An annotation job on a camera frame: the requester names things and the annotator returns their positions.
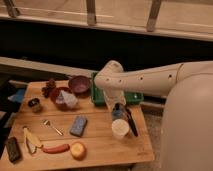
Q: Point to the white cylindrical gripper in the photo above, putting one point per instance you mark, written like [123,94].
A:
[112,97]

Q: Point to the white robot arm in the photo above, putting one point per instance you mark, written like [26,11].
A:
[187,124]

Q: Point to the wooden table board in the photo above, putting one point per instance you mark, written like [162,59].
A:
[102,147]

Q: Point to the blue sponge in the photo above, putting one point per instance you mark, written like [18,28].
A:
[78,126]

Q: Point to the blue plastic cup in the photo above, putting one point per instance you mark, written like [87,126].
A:
[117,113]

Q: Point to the yellow red apple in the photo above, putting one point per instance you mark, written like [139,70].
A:
[78,150]

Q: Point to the green plastic bin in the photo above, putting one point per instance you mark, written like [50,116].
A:
[97,96]

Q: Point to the red sausage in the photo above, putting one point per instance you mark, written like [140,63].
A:
[55,150]

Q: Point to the white crumpled cloth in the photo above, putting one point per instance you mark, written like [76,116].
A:
[67,100]

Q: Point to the yellow banana peel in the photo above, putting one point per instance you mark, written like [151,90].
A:
[31,141]

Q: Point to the brown grape bunch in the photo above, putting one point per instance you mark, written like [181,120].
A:
[50,85]

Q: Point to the black rectangular block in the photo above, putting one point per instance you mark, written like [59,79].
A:
[13,149]

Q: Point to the blue cloth at edge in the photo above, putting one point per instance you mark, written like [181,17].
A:
[18,96]

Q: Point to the small dark lidded jar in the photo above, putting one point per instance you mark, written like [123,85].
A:
[35,105]

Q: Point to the purple bowl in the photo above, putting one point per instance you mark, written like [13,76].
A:
[79,84]

